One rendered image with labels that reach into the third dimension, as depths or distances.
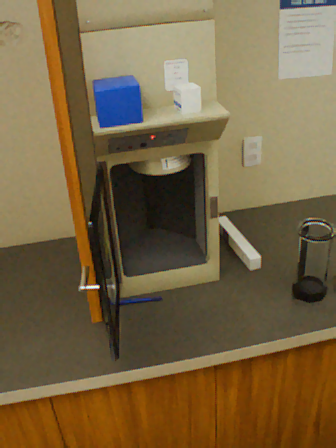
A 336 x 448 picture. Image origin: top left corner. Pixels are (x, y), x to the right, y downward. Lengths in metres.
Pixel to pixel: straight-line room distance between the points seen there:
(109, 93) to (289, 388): 1.00
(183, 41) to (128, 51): 0.13
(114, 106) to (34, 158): 0.67
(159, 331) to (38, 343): 0.34
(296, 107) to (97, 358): 1.13
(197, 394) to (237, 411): 0.17
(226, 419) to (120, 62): 1.07
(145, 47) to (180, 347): 0.76
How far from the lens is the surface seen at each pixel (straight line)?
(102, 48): 1.21
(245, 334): 1.38
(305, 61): 1.85
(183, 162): 1.37
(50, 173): 1.77
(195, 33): 1.24
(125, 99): 1.13
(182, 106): 1.18
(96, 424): 1.49
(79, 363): 1.34
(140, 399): 1.43
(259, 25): 1.76
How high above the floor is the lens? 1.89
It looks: 30 degrees down
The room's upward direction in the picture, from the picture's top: 4 degrees counter-clockwise
